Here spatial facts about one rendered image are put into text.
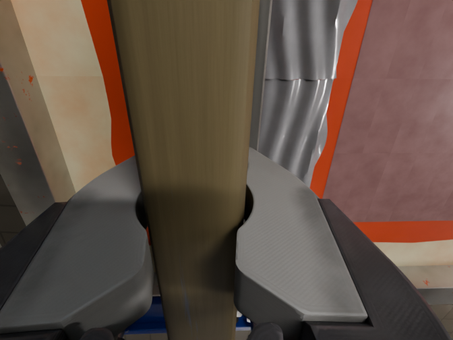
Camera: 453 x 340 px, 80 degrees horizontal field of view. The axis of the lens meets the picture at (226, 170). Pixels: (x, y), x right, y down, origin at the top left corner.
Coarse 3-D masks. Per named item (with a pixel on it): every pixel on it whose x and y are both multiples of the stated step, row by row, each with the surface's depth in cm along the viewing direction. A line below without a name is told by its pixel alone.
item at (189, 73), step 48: (144, 0) 5; (192, 0) 5; (240, 0) 5; (144, 48) 5; (192, 48) 5; (240, 48) 5; (144, 96) 6; (192, 96) 6; (240, 96) 6; (144, 144) 6; (192, 144) 6; (240, 144) 7; (144, 192) 7; (192, 192) 7; (240, 192) 7; (192, 240) 8; (192, 288) 9; (192, 336) 11
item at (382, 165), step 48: (336, 96) 25; (384, 96) 25; (432, 96) 25; (336, 144) 27; (384, 144) 28; (432, 144) 28; (336, 192) 31; (384, 192) 31; (432, 192) 31; (384, 240) 35; (432, 240) 36
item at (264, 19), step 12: (264, 0) 10; (264, 12) 11; (264, 24) 11; (264, 36) 11; (264, 48) 11; (264, 60) 12; (264, 72) 12; (252, 108) 13; (252, 120) 13; (252, 132) 13; (252, 144) 14
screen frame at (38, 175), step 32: (0, 0) 19; (0, 32) 19; (0, 64) 19; (0, 96) 20; (32, 96) 22; (0, 128) 21; (32, 128) 22; (0, 160) 23; (32, 160) 23; (64, 160) 27; (32, 192) 25; (64, 192) 27; (448, 288) 35
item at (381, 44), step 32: (96, 0) 20; (384, 0) 21; (416, 0) 21; (448, 0) 21; (96, 32) 21; (352, 32) 22; (384, 32) 22; (416, 32) 22; (448, 32) 22; (352, 64) 23; (384, 64) 24; (416, 64) 24; (448, 64) 24
